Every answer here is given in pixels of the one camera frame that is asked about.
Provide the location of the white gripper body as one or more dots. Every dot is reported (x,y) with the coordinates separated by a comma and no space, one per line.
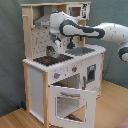
(57,44)

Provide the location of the small metal pot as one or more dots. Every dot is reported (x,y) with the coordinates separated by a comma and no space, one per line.
(50,51)

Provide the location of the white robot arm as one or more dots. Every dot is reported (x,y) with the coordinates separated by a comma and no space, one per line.
(66,25)

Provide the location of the wooden toy kitchen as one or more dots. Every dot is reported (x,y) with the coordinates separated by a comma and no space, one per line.
(38,77)

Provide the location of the black toy faucet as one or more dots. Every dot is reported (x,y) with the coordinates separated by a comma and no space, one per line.
(75,41)

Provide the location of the black toy stovetop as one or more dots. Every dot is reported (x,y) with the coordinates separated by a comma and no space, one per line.
(48,61)

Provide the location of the grey toy sink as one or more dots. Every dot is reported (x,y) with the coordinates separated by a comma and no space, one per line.
(79,51)

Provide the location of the grey range hood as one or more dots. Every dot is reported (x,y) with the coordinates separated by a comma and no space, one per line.
(49,17)

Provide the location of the right red stove knob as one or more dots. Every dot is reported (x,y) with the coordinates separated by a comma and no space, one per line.
(74,69)

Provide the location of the red stove knob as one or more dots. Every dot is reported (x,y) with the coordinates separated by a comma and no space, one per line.
(56,75)
(74,69)

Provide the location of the left red stove knob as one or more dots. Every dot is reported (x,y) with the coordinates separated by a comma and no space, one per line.
(56,75)

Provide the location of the white toy microwave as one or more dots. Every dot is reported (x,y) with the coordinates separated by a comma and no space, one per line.
(80,11)

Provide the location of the white cabinet door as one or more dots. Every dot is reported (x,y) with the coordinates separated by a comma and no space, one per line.
(91,72)

